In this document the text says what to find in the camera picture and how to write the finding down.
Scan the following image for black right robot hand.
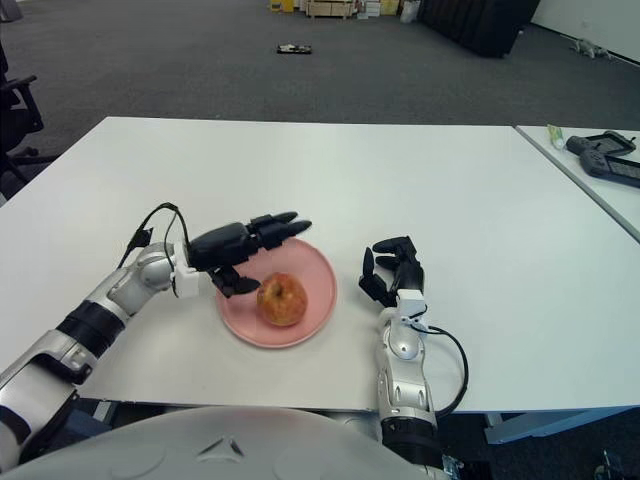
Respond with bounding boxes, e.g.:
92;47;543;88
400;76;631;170
358;235;430;321

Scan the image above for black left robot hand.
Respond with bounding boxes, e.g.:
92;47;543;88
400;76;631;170
172;210;314;300

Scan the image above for red yellow apple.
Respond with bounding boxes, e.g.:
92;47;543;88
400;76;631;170
256;272;308;328

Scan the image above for pink round plate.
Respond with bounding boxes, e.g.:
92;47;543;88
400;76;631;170
215;236;339;349

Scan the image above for grey robot torso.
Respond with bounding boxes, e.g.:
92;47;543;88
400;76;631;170
0;405;431;480

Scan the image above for black handheld controller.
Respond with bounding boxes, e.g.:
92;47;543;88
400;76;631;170
566;130;640;156
579;149;640;189

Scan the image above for black office chair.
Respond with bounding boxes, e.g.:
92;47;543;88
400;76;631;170
0;39;56;199

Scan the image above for black cabinet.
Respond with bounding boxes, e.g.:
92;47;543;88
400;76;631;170
417;0;541;59

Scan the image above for wooden crate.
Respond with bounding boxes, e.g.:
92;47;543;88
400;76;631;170
306;0;357;20

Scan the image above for grey quadruped robot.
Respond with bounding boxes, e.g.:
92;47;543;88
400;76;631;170
571;38;614;60

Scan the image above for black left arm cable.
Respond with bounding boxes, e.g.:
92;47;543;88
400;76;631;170
117;202;194;274

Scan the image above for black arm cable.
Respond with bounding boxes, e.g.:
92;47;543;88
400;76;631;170
117;202;194;274
428;325;470;415

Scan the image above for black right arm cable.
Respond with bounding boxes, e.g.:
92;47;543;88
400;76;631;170
428;325;470;415

